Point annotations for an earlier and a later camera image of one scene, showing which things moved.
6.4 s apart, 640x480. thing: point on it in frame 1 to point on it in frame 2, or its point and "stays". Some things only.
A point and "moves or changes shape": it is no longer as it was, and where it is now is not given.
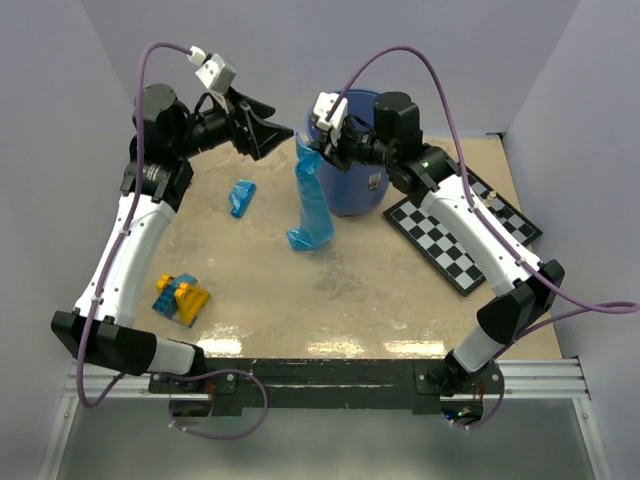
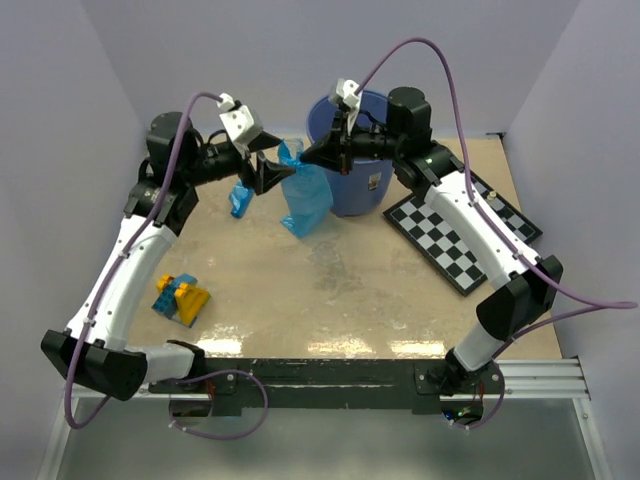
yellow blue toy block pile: (179, 298) stays
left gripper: (260, 135) to (266, 173)
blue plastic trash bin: (360, 190) stays
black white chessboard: (443, 249) stays
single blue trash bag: (316, 230) moves or changes shape
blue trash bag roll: (241, 195) stays
